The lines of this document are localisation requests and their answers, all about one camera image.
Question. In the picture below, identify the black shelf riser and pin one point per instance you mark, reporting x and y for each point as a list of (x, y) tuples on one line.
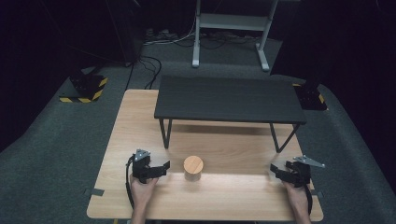
[(229, 99)]

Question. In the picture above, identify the wooden cylinder block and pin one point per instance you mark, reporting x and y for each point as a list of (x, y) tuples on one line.
[(193, 168)]

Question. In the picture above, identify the person's right hand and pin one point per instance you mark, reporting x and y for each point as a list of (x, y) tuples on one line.
[(294, 194)]

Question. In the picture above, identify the dark cabinet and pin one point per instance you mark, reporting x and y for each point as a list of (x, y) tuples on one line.
[(124, 31)]

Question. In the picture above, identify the grey tape piece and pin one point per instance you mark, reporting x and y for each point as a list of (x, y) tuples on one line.
[(318, 193), (94, 192)]

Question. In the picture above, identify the white metal stand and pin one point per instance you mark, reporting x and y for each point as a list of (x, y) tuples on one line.
[(232, 22)]

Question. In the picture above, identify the person's left hand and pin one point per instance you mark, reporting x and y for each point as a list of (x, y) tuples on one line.
[(141, 189)]

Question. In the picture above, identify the black hazard-striped stand base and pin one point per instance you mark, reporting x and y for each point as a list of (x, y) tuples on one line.
[(311, 98), (87, 88)]

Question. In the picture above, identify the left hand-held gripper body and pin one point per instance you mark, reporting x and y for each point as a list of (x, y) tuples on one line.
[(140, 163)]

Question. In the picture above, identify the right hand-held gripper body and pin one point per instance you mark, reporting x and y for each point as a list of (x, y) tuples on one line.
[(299, 172)]

